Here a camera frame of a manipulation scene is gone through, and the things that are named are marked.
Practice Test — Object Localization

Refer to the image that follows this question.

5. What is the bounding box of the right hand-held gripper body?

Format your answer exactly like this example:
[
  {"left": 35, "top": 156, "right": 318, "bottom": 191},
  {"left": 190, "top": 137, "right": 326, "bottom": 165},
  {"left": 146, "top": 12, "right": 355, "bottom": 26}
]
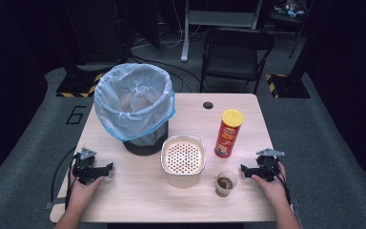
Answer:
[{"left": 254, "top": 147, "right": 286, "bottom": 183}]

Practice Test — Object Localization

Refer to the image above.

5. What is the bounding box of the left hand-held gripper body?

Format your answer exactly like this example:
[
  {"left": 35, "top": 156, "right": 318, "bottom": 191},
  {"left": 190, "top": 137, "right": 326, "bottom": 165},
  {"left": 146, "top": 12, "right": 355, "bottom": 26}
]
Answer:
[{"left": 71, "top": 147, "right": 108, "bottom": 186}]

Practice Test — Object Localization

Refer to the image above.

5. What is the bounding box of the red chip can yellow lid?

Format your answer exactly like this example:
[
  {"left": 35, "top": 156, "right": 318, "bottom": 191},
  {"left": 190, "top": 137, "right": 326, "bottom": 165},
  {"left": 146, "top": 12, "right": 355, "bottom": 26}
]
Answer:
[{"left": 213, "top": 109, "right": 245, "bottom": 159}]

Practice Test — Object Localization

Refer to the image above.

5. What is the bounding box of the person's right hand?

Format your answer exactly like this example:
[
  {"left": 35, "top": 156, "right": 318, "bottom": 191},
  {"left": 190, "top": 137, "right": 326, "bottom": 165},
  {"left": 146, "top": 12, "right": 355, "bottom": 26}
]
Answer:
[{"left": 251, "top": 161, "right": 290, "bottom": 210}]

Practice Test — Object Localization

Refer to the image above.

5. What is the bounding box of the person's left hand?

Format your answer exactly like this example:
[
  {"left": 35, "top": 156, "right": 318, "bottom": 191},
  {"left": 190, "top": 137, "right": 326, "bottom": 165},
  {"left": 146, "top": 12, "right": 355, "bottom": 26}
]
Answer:
[{"left": 68, "top": 176, "right": 106, "bottom": 210}]

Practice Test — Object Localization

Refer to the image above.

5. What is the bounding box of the clear cup with brown liquid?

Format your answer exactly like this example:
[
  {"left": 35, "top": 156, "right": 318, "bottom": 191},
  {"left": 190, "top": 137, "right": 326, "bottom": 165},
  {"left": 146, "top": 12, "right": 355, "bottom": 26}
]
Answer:
[{"left": 214, "top": 169, "right": 238, "bottom": 198}]

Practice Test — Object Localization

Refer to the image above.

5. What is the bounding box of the black mesh trash bin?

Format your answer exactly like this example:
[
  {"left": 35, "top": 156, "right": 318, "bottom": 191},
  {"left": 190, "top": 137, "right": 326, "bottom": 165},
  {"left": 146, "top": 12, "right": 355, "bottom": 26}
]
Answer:
[{"left": 122, "top": 118, "right": 170, "bottom": 157}]

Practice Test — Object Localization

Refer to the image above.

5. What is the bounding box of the beige container with perforated insert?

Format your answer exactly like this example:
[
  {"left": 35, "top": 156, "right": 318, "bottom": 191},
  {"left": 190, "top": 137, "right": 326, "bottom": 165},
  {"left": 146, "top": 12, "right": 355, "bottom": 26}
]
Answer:
[{"left": 159, "top": 135, "right": 207, "bottom": 190}]

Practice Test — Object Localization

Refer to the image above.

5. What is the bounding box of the pale blue plastic bin bag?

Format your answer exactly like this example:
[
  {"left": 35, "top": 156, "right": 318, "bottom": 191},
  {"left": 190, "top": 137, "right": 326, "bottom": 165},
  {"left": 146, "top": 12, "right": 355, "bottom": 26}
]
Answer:
[{"left": 93, "top": 62, "right": 176, "bottom": 143}]

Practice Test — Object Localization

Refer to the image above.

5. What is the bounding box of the black base with hazard stripes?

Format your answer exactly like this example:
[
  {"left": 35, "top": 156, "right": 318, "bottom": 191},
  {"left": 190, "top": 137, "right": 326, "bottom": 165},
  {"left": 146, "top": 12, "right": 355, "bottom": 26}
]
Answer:
[
  {"left": 265, "top": 73, "right": 312, "bottom": 99},
  {"left": 55, "top": 71, "right": 106, "bottom": 98}
]

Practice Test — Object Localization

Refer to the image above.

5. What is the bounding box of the black folding chair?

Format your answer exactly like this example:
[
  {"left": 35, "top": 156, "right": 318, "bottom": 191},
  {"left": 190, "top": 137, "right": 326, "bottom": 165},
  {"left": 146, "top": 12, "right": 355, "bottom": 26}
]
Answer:
[{"left": 199, "top": 27, "right": 276, "bottom": 95}]

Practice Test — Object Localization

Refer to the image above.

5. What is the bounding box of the black cabinet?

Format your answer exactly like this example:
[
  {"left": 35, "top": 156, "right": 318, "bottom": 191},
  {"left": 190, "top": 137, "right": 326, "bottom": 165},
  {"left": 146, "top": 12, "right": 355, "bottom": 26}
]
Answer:
[{"left": 60, "top": 0, "right": 132, "bottom": 66}]

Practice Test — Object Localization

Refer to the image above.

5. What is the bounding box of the dark shelf with clutter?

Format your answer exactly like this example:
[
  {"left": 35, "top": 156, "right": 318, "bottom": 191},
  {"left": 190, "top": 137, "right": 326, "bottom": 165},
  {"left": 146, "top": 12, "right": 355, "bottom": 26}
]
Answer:
[{"left": 266, "top": 0, "right": 316, "bottom": 34}]

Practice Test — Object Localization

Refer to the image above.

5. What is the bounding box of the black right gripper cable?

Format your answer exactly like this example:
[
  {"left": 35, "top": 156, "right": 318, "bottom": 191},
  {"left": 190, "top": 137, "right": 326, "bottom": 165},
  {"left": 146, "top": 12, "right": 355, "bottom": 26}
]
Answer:
[{"left": 266, "top": 160, "right": 293, "bottom": 208}]

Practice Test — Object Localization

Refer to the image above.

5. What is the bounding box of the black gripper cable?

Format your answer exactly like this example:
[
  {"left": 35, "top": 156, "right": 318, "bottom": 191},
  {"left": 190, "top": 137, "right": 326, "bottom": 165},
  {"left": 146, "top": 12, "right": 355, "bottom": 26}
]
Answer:
[
  {"left": 50, "top": 145, "right": 79, "bottom": 212},
  {"left": 266, "top": 160, "right": 293, "bottom": 208}
]

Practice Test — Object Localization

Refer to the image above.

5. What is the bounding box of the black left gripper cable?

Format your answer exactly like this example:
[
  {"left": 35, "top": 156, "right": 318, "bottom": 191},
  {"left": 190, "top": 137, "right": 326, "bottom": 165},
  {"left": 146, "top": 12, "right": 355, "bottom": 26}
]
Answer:
[{"left": 50, "top": 145, "right": 79, "bottom": 212}]

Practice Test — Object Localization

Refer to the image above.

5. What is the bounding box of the black floor cable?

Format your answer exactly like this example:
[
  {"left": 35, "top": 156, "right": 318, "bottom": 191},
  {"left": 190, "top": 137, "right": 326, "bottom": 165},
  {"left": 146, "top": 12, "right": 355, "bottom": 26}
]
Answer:
[{"left": 129, "top": 54, "right": 206, "bottom": 94}]

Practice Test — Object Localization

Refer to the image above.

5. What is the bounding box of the white floor cable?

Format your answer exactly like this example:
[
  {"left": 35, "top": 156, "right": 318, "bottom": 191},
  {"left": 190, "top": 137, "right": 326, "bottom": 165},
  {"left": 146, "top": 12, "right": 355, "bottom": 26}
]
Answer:
[{"left": 132, "top": 0, "right": 203, "bottom": 51}]

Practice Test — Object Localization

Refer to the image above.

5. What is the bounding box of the white metal desk frame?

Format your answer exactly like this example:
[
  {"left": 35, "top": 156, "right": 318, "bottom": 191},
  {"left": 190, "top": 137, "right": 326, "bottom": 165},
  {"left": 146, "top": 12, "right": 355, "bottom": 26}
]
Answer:
[{"left": 180, "top": 0, "right": 265, "bottom": 63}]

